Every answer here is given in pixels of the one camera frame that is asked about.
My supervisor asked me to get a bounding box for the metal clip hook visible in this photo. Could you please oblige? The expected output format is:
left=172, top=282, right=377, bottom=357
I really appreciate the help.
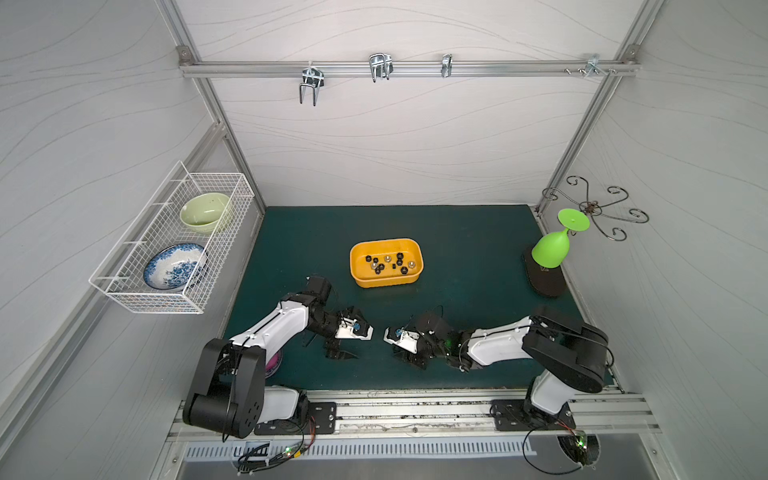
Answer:
left=369, top=53, right=394, bottom=83

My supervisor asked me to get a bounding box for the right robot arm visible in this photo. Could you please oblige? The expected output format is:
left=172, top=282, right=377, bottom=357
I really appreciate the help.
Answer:
left=384, top=306, right=614, bottom=418

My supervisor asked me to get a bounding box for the metal double hook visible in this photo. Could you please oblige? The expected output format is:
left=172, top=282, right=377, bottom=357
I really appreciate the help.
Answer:
left=299, top=66, right=325, bottom=106

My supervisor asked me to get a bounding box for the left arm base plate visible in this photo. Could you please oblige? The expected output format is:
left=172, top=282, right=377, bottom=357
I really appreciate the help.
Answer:
left=253, top=400, right=338, bottom=436

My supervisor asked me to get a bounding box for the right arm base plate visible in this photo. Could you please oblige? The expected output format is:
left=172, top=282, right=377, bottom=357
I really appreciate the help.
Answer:
left=489, top=399, right=577, bottom=433

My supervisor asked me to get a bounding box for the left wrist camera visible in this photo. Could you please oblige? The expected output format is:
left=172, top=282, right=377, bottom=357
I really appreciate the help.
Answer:
left=335, top=307, right=373, bottom=341

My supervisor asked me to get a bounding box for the small metal hook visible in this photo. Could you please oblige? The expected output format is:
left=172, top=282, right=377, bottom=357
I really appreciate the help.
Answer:
left=441, top=54, right=453, bottom=78

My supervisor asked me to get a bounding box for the black scroll wall hook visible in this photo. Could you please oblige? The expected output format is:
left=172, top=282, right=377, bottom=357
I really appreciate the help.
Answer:
left=542, top=175, right=650, bottom=243

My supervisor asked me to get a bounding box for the aluminium top rail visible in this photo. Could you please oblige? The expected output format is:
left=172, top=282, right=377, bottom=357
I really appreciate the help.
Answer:
left=176, top=45, right=641, bottom=81

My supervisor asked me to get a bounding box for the yellow plastic storage box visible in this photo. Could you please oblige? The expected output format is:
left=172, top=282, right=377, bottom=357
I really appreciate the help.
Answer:
left=349, top=238, right=425, bottom=289

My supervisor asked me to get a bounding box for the blue white patterned bowl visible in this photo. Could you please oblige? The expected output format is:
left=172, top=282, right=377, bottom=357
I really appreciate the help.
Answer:
left=143, top=243, right=208, bottom=291

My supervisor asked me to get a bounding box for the green plastic goblet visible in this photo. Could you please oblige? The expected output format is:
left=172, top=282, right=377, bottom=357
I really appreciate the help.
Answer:
left=531, top=208, right=590, bottom=269

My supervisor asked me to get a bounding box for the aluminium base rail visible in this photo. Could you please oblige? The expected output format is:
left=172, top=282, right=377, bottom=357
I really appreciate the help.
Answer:
left=166, top=388, right=661, bottom=444

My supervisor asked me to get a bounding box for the purple fruit in bowl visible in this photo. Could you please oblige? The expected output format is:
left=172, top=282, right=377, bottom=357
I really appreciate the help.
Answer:
left=265, top=350, right=283, bottom=378

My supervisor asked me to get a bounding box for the metal bracket hook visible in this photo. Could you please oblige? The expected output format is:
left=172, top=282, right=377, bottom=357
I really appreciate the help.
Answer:
left=564, top=54, right=612, bottom=79

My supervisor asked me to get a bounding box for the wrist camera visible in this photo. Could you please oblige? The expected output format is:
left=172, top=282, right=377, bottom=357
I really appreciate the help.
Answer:
left=384, top=328, right=421, bottom=354
left=335, top=307, right=373, bottom=341

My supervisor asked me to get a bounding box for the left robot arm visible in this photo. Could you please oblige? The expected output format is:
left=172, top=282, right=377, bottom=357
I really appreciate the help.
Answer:
left=182, top=276, right=373, bottom=439

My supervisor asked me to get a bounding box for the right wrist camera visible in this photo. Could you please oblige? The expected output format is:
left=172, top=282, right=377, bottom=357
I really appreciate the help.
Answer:
left=384, top=328, right=421, bottom=354

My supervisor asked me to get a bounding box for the green ceramic bowl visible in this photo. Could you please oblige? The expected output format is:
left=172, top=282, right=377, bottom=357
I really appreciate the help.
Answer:
left=179, top=192, right=233, bottom=235

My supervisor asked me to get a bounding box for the white wire basket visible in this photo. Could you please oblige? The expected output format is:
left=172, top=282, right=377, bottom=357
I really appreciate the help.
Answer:
left=89, top=162, right=254, bottom=315

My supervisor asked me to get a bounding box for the black cylinder stand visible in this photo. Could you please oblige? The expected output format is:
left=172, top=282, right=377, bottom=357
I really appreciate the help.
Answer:
left=522, top=247, right=567, bottom=298

